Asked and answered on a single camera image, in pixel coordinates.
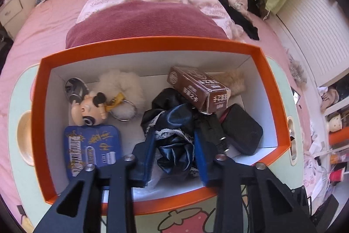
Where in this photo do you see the blue printed tin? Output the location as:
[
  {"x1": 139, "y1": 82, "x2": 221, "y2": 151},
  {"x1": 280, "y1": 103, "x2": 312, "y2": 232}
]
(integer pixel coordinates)
[{"x1": 64, "y1": 124, "x2": 123, "y2": 172}]

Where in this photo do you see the pink rose-print quilt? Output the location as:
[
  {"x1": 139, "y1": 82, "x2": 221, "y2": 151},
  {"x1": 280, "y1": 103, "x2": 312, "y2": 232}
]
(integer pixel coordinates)
[{"x1": 303, "y1": 154, "x2": 323, "y2": 195}]

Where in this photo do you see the white fur pompom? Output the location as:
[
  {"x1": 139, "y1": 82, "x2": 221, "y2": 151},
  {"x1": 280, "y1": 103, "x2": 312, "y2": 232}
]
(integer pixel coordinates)
[{"x1": 98, "y1": 71, "x2": 145, "y2": 120}]

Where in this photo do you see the white slatted panel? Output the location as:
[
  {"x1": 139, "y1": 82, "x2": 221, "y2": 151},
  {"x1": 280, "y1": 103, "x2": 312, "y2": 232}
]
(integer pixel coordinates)
[{"x1": 275, "y1": 0, "x2": 349, "y2": 86}]

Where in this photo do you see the orange cardboard box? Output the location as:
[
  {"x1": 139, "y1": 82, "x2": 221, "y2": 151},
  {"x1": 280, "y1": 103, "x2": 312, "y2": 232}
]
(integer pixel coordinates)
[{"x1": 31, "y1": 36, "x2": 293, "y2": 216}]

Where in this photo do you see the white drawer cabinet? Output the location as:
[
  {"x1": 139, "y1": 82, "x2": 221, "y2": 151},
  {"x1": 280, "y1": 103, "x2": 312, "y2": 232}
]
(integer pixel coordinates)
[{"x1": 0, "y1": 0, "x2": 28, "y2": 37}]

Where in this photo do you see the pink bed sheet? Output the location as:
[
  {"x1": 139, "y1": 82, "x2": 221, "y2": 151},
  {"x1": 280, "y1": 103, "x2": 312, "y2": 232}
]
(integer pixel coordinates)
[{"x1": 0, "y1": 0, "x2": 319, "y2": 225}]

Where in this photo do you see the maroon corduroy cushion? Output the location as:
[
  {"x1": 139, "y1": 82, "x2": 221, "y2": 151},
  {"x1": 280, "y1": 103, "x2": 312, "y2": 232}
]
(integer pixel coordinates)
[{"x1": 65, "y1": 0, "x2": 228, "y2": 49}]

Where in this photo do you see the black pouch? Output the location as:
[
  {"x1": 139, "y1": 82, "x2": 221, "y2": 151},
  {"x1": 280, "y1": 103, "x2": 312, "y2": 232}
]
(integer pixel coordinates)
[{"x1": 220, "y1": 103, "x2": 264, "y2": 155}]

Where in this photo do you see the black satin lace scrunchie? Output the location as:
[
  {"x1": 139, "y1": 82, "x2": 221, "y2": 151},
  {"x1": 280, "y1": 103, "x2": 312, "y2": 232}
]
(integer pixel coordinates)
[{"x1": 140, "y1": 88, "x2": 208, "y2": 176}]

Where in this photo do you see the yellow strap key ring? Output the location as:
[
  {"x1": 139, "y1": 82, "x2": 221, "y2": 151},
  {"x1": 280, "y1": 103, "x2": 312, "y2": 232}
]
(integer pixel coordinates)
[{"x1": 106, "y1": 92, "x2": 137, "y2": 121}]

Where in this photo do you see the grey fuzzy hair clip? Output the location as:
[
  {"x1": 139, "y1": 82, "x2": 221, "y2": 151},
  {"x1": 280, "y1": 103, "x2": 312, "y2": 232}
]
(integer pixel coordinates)
[{"x1": 289, "y1": 58, "x2": 307, "y2": 83}]

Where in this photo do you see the tan fur pompom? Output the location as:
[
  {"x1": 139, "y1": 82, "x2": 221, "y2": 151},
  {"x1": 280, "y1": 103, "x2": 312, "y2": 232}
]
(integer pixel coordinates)
[{"x1": 215, "y1": 69, "x2": 246, "y2": 98}]

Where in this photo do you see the cartoon figure keychain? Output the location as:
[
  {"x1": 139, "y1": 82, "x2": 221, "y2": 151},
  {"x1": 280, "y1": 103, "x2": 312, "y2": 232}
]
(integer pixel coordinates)
[{"x1": 71, "y1": 91, "x2": 109, "y2": 127}]

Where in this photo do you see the black smartphone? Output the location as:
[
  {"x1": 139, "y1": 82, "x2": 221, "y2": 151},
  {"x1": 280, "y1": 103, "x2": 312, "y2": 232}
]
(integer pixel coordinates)
[{"x1": 290, "y1": 87, "x2": 300, "y2": 106}]

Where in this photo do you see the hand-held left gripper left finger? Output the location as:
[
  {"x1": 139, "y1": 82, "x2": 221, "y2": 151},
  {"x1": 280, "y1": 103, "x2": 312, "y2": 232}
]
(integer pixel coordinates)
[{"x1": 33, "y1": 136, "x2": 157, "y2": 233}]

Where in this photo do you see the black metal-tipped device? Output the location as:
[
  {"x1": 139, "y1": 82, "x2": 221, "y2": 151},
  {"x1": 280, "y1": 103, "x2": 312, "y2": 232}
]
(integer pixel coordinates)
[{"x1": 203, "y1": 113, "x2": 229, "y2": 154}]

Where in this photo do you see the brown carton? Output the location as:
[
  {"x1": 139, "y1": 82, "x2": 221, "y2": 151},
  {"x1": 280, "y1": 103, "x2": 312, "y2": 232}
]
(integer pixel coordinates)
[{"x1": 167, "y1": 66, "x2": 232, "y2": 115}]

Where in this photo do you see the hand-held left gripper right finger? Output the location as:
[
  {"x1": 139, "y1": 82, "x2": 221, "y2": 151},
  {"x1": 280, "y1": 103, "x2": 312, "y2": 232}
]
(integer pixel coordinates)
[{"x1": 193, "y1": 126, "x2": 318, "y2": 233}]

